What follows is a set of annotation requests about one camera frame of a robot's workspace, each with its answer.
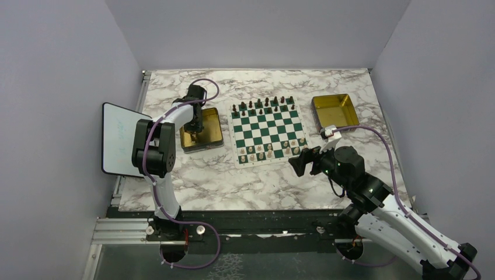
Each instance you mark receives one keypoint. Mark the green white chess board mat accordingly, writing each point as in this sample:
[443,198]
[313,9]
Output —
[269,128]

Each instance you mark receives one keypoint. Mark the empty gold tin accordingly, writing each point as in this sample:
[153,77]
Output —
[333,109]

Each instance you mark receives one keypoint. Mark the small whiteboard with black frame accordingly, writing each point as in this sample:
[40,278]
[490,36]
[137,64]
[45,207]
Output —
[118,130]

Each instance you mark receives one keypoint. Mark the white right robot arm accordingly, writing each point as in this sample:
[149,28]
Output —
[375,214]

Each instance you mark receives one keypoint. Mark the gold tin with white pieces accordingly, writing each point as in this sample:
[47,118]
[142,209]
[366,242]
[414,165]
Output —
[209,138]

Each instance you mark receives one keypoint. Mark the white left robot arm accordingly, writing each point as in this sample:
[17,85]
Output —
[154,154]

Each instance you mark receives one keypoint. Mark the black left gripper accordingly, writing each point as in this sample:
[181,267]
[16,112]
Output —
[198,128]

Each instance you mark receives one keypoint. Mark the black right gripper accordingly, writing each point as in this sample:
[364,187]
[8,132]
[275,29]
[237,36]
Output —
[306,156]

